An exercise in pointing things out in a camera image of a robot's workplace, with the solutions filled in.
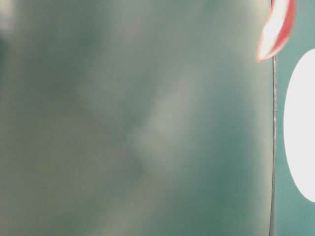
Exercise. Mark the white round bowl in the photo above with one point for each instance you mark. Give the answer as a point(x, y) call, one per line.
point(299, 125)

